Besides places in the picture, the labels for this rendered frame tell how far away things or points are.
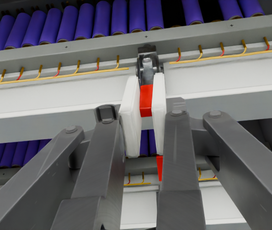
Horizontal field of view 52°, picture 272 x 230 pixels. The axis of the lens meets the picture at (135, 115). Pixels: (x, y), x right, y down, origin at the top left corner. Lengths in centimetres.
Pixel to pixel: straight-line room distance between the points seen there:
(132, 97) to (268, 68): 16
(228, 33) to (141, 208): 26
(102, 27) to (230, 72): 14
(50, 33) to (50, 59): 4
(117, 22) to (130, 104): 18
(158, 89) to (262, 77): 13
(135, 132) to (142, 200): 27
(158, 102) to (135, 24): 17
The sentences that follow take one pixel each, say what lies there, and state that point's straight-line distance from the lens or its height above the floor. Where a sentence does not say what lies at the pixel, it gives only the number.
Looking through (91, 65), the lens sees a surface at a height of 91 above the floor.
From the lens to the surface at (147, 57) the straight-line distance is 25.
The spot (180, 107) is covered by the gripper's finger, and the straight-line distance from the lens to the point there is 16.
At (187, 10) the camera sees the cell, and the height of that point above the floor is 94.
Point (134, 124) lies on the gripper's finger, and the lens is 15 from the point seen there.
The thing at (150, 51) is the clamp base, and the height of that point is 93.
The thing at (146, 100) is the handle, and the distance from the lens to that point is 20.
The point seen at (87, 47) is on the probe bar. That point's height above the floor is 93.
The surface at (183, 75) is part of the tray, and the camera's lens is 27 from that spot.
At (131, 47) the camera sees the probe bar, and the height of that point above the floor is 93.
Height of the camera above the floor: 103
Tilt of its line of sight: 35 degrees down
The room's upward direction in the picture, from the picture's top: 10 degrees counter-clockwise
